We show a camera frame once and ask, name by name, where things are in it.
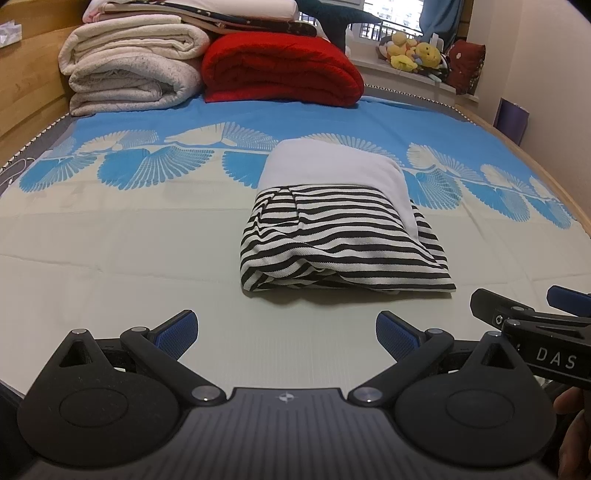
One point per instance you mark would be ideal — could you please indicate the red folded blanket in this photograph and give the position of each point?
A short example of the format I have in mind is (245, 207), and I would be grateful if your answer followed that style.
(281, 69)

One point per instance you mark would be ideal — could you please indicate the purple board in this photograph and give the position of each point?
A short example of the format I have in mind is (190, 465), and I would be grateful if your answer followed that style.
(510, 122)

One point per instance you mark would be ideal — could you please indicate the person's right hand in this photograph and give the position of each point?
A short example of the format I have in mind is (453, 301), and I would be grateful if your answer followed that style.
(575, 429)

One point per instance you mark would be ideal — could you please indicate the blue patterned bed sheet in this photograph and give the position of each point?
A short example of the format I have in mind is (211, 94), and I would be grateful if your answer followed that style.
(115, 240)

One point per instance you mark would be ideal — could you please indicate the wooden headboard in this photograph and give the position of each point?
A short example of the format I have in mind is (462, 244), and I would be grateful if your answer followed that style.
(27, 92)

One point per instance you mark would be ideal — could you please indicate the wooden bed frame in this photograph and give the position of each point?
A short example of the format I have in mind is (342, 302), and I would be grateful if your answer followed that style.
(531, 161)

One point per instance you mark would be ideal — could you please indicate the yellow bear plush toy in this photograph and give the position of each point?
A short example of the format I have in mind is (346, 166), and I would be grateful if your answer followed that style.
(429, 55)

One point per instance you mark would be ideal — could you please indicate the black white striped shirt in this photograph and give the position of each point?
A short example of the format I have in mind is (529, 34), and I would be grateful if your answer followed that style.
(332, 230)

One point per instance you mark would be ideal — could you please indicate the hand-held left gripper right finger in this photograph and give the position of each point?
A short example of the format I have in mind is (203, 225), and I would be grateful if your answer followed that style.
(396, 333)

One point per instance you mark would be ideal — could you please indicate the white windowsill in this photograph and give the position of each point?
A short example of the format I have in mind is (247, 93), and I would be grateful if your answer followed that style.
(406, 78)

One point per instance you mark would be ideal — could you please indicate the blue curtain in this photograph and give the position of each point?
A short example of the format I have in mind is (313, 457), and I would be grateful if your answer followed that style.
(445, 18)

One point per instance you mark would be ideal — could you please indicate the dark patterned folded cloth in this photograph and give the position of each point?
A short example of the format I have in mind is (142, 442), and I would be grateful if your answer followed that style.
(258, 26)

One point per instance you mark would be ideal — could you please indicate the grey mattress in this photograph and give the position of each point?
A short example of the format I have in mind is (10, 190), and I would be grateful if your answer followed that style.
(32, 147)

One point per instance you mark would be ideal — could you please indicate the cream folded blanket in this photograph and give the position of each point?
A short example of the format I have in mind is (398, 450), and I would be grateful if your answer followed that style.
(129, 64)

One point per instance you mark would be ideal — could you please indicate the small yellow plush toy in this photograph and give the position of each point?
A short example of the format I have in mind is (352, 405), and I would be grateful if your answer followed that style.
(404, 63)

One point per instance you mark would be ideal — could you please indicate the dark red cushion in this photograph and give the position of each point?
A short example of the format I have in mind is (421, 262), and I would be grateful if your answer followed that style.
(467, 67)

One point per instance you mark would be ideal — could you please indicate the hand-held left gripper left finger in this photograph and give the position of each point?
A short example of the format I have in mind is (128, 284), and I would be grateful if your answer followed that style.
(178, 331)

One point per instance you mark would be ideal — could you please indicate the clear plastic bag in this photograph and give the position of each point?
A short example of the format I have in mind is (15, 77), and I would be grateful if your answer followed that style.
(9, 34)

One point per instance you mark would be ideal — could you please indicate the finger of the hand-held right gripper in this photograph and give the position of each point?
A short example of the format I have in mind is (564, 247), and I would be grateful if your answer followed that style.
(496, 308)
(570, 300)

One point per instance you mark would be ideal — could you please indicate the window with railing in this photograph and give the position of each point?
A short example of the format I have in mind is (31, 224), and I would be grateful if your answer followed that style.
(392, 14)

